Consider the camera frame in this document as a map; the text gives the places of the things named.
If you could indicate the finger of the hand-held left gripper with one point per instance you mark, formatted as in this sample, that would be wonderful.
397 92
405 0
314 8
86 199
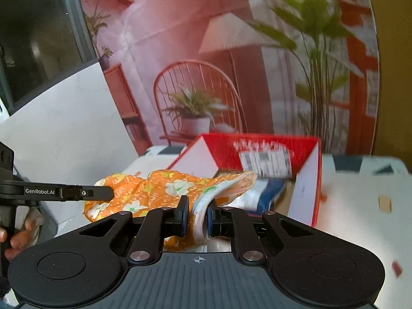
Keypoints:
93 192

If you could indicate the orange floral cloth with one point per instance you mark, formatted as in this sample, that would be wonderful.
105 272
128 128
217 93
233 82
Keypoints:
151 188

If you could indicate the blue and white cloth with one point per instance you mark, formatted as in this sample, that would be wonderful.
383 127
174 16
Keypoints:
262 193

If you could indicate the dark window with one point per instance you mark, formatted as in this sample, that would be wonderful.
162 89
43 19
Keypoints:
35 32

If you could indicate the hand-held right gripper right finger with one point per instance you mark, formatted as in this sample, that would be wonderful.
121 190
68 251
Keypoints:
209 222

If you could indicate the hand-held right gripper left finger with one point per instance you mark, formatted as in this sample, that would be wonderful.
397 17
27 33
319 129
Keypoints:
183 216

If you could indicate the red strawberry print box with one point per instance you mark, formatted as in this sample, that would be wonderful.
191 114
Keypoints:
257 154

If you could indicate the person's left hand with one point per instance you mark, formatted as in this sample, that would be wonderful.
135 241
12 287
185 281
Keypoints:
25 231

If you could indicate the wall poster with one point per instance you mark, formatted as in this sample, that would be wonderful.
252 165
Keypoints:
244 64

